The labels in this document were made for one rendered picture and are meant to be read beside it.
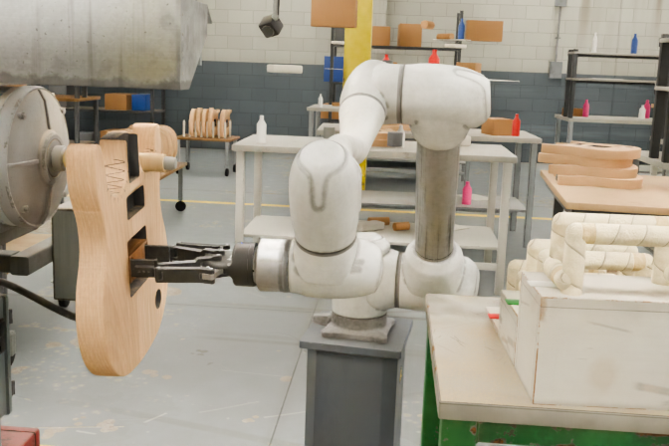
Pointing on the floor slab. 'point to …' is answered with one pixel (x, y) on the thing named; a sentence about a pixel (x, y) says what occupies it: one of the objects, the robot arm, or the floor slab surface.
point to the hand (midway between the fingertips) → (139, 260)
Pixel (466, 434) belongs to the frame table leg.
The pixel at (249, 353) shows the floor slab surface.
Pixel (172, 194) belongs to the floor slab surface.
